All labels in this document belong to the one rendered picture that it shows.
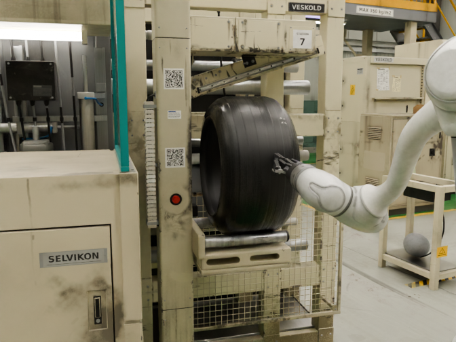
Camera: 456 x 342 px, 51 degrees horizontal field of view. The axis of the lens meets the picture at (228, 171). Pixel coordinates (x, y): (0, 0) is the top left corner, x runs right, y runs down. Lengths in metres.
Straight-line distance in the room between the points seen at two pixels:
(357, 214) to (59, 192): 0.79
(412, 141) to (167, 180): 0.95
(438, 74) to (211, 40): 1.35
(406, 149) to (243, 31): 1.12
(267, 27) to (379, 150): 4.21
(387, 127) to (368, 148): 0.42
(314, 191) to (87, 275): 0.61
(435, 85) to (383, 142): 5.28
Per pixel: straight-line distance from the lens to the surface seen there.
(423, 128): 1.16
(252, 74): 2.26
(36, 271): 1.18
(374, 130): 6.25
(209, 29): 2.09
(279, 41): 2.17
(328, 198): 1.28
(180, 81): 1.78
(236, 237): 1.83
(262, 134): 1.70
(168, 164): 1.79
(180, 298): 1.94
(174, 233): 1.85
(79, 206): 1.14
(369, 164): 6.34
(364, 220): 1.40
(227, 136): 1.69
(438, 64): 0.88
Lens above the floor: 1.44
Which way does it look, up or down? 9 degrees down
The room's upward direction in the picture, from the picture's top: straight up
